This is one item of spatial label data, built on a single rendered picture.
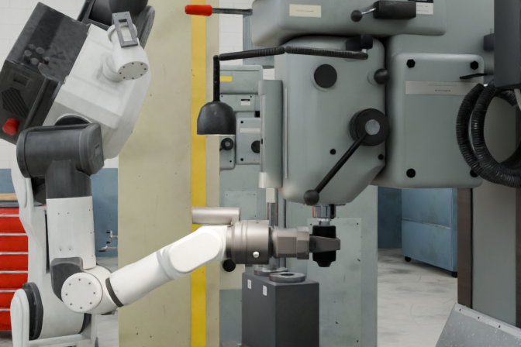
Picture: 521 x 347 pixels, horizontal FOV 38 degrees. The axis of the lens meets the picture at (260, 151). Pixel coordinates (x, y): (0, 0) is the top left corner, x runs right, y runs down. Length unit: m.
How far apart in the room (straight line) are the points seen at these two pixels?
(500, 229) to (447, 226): 7.19
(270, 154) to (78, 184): 0.38
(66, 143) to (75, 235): 0.18
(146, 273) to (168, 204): 1.67
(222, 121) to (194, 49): 1.88
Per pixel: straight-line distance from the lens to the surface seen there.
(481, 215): 1.71
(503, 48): 1.30
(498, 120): 1.64
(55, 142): 1.54
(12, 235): 5.96
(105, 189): 10.44
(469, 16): 1.53
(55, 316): 1.95
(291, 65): 1.43
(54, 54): 1.67
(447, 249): 8.85
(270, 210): 1.97
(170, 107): 3.18
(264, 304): 1.90
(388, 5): 1.41
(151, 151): 3.17
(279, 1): 1.39
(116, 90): 1.66
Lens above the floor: 1.41
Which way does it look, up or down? level
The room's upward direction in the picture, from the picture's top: straight up
